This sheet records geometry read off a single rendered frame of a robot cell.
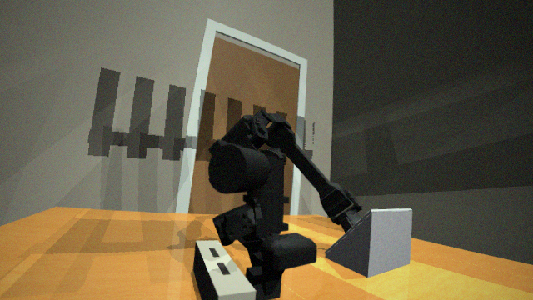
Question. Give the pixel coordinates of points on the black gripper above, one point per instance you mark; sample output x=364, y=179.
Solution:
x=275, y=252

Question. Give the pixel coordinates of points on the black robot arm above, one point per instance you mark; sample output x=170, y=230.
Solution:
x=236, y=166

